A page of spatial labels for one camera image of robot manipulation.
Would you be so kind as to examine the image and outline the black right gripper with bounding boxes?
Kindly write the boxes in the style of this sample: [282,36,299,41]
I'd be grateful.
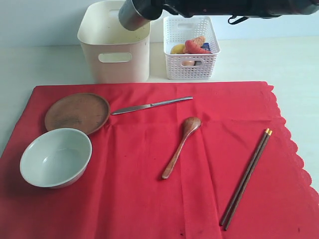
[161,0,229,17]

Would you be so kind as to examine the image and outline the red sausage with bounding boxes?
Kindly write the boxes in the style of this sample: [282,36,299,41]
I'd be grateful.
[184,40,211,54]

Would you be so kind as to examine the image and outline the blue white milk carton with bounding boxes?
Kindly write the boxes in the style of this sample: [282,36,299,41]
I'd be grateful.
[201,42,211,51]

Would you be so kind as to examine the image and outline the yellow lemon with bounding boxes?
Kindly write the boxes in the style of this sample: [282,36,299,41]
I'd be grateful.
[170,44,185,54]

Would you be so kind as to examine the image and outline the brown egg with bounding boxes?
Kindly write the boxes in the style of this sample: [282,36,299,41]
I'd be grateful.
[181,60,195,66]

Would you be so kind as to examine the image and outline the stainless steel cup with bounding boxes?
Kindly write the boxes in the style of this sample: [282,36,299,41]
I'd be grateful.
[118,0,162,31]

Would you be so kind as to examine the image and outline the stainless steel table knife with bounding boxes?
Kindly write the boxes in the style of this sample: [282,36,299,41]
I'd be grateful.
[111,96,193,115]

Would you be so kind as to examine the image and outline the pale green ceramic bowl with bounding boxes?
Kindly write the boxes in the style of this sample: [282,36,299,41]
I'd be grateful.
[19,128,92,188]

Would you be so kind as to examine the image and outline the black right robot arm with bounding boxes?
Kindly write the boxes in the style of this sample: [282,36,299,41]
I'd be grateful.
[162,0,319,18]

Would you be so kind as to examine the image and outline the white perforated plastic basket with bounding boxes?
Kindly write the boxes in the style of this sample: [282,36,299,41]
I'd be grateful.
[163,16,220,80]

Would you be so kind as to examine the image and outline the cream plastic tub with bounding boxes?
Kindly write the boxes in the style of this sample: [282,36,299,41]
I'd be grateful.
[77,0,151,84]

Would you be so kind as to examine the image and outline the brown wooden spoon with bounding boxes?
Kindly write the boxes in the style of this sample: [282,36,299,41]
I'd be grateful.
[161,117,201,180]

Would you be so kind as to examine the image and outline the brown wooden plate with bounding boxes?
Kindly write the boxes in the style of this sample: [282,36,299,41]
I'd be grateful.
[44,93,110,135]

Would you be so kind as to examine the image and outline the red tablecloth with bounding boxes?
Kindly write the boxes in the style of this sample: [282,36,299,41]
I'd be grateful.
[0,82,319,239]

